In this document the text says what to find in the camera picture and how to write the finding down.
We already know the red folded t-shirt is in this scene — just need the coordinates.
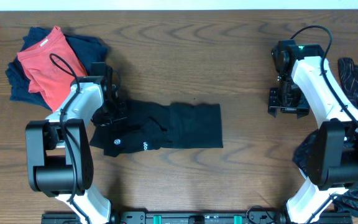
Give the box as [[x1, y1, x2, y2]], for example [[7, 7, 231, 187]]
[[17, 26, 87, 111]]

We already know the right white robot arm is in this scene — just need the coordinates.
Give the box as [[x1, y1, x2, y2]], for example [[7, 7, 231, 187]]
[[268, 39, 358, 223]]

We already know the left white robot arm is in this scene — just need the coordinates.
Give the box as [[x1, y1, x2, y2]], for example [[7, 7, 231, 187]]
[[25, 62, 127, 223]]

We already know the plain black t-shirt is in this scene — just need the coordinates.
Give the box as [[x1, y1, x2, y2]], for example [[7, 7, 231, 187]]
[[89, 100, 223, 157]]

